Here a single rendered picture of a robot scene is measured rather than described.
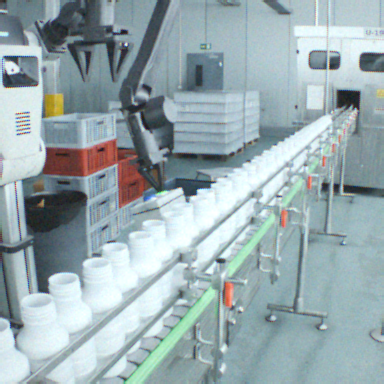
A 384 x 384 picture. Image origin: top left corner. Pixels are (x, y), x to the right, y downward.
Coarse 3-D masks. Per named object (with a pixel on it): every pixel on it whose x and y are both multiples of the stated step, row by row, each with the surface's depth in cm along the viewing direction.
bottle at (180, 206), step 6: (174, 204) 84; (180, 204) 86; (186, 204) 85; (174, 210) 83; (180, 210) 82; (186, 210) 83; (192, 210) 84; (186, 216) 83; (192, 216) 84; (186, 222) 83; (192, 222) 84; (186, 228) 83; (192, 228) 83; (198, 228) 85; (186, 234) 82; (192, 234) 83; (198, 234) 85; (192, 240) 83; (198, 252) 86; (198, 258) 86; (192, 264) 84
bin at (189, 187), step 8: (168, 184) 202; (176, 184) 209; (184, 184) 207; (192, 184) 206; (200, 184) 204; (208, 184) 203; (144, 192) 181; (152, 192) 188; (184, 192) 208; (192, 192) 207; (144, 200) 182
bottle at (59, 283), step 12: (60, 276) 54; (72, 276) 54; (60, 288) 51; (72, 288) 51; (60, 300) 51; (72, 300) 51; (60, 312) 51; (72, 312) 51; (84, 312) 52; (60, 324) 50; (72, 324) 51; (84, 324) 52; (72, 336) 51; (84, 348) 52; (72, 360) 52; (84, 360) 53; (96, 360) 56; (84, 372) 53
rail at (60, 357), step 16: (336, 112) 426; (272, 176) 135; (176, 256) 73; (160, 272) 68; (80, 288) 61; (144, 288) 63; (128, 304) 59; (16, 336) 49; (80, 336) 49; (64, 352) 46; (48, 368) 44
